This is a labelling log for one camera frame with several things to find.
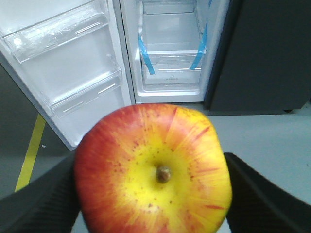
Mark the red yellow apple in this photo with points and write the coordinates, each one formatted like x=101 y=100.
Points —
x=152 y=168

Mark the clear upper door bin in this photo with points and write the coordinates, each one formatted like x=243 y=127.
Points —
x=36 y=39

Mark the dark grey fridge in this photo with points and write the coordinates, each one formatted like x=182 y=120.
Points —
x=257 y=53

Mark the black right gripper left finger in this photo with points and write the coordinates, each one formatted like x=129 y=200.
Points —
x=47 y=205

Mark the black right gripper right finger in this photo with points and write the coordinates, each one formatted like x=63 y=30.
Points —
x=260 y=206

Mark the clear door bin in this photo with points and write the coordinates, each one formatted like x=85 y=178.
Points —
x=36 y=39
x=87 y=93

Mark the clear lower door bin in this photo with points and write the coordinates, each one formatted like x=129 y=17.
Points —
x=87 y=93

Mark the clear fridge crisper drawer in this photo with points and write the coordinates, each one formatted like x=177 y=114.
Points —
x=171 y=68

